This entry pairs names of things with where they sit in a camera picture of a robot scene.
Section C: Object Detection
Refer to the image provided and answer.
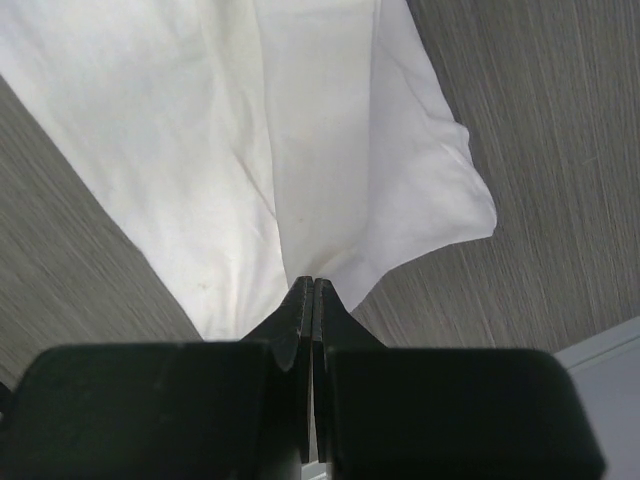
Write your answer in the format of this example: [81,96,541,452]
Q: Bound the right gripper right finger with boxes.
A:
[312,279,606,479]

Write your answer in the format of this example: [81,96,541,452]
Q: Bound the white t shirt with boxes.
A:
[1,1,496,340]

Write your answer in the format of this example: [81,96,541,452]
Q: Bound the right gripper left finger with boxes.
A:
[1,277,313,479]

